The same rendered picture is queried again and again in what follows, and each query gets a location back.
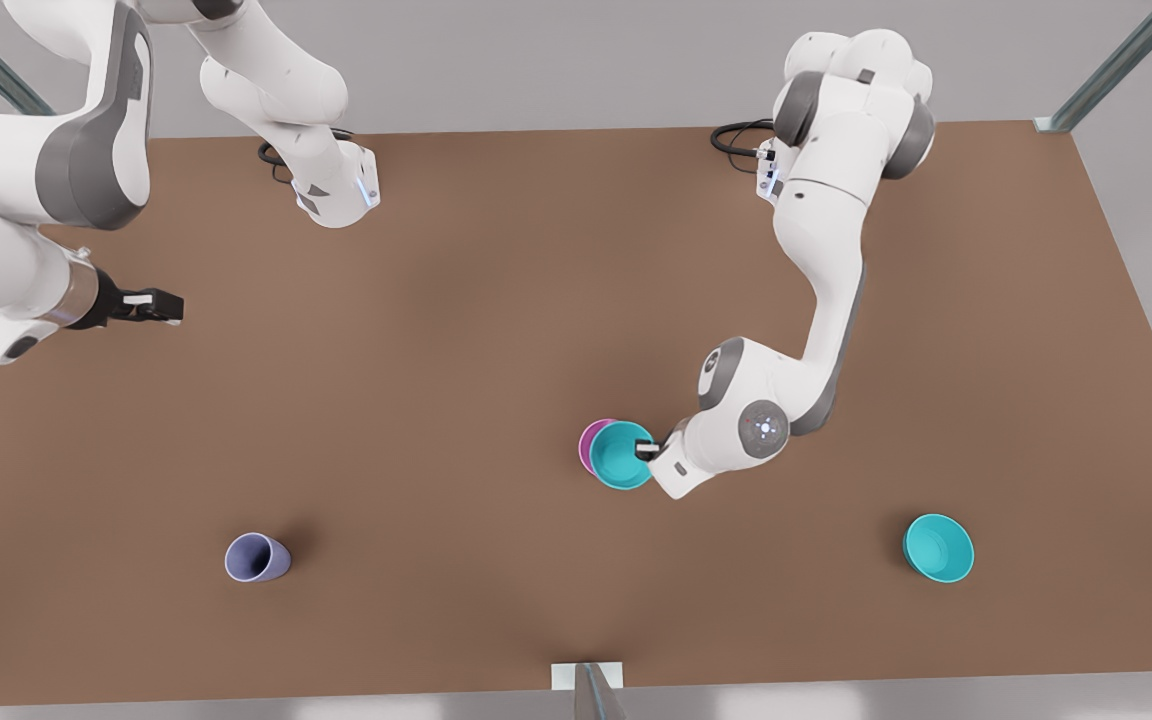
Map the lavender cup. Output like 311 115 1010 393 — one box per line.
225 532 292 583

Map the black cable loop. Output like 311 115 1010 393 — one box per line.
710 119 777 174
257 127 357 186

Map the pink bowl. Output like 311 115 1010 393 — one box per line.
578 419 621 475

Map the teal bowl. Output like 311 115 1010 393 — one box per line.
589 422 657 491
902 514 976 584

